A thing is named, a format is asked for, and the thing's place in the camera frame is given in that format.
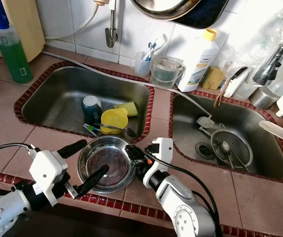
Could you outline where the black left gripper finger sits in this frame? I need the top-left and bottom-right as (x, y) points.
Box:
(57, 139), (88, 159)
(75, 164), (110, 199)

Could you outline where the clear plastic bag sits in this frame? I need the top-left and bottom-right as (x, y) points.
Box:
(218, 30), (283, 79)

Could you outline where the dark blue hanging pan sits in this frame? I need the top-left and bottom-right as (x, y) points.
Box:
(173, 0), (231, 29)

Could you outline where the yellow dish sponge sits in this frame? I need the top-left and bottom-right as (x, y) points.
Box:
(202, 66), (226, 90)

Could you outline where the dark brown counter cabinet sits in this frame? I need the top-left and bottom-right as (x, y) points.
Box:
(0, 183), (166, 237)

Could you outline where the white black-edged utensil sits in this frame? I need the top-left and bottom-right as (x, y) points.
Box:
(225, 65), (250, 98)

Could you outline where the steel wall tap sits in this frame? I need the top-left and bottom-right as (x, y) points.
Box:
(104, 2), (120, 49)

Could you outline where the small steel spoon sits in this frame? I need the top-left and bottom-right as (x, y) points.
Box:
(219, 142), (238, 171)

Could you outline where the round steel bowl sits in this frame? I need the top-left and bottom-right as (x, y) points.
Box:
(77, 137), (137, 194)

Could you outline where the chrome kitchen faucet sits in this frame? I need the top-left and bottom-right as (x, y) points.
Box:
(252, 9), (283, 87)

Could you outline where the large steel spoon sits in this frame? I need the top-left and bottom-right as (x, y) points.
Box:
(96, 122), (137, 138)

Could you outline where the steel hanging wok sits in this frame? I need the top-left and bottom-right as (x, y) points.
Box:
(131, 0), (203, 21)

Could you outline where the dark teal mug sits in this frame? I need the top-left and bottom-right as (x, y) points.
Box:
(81, 95), (103, 126)

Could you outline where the steel sink basin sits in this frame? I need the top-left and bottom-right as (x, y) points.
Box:
(171, 94), (283, 181)
(20, 67), (152, 141)

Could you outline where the green dish soap bottle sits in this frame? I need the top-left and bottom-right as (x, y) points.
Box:
(0, 12), (34, 84)

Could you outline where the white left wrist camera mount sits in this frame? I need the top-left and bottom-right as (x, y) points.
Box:
(29, 150), (70, 208)

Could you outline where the cream water ionizer appliance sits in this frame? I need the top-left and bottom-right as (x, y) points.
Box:
(0, 0), (43, 59)

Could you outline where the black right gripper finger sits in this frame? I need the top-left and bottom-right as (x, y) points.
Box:
(124, 144), (147, 163)

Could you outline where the yellow green scrub sponge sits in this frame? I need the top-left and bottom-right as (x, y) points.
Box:
(113, 101), (139, 118)

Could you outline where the cream tap diverter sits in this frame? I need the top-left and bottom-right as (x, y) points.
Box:
(94, 0), (120, 6)

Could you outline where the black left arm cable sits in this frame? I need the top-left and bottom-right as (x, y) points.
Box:
(0, 142), (43, 159)

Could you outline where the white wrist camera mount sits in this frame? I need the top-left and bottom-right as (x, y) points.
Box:
(29, 150), (70, 208)
(144, 137), (174, 189)

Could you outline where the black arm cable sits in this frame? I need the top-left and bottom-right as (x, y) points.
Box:
(0, 142), (43, 159)
(154, 153), (223, 233)

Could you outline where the white curved water tube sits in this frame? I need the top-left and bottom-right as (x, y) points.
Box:
(40, 0), (102, 41)

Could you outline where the translucent toothbrush cup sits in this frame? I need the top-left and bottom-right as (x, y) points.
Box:
(134, 51), (152, 78)

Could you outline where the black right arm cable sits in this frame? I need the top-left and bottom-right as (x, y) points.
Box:
(154, 153), (223, 233)

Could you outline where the small steel cup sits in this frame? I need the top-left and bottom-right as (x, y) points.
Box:
(249, 86), (280, 110)

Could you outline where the brown hanging brush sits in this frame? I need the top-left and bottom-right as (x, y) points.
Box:
(213, 79), (233, 109)

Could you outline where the clear plastic bucket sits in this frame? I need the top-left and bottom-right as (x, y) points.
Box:
(150, 55), (186, 89)

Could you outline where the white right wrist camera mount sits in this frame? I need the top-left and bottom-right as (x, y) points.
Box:
(144, 137), (174, 189)

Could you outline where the white detergent bottle yellow cap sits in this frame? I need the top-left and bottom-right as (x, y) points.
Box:
(176, 28), (218, 93)

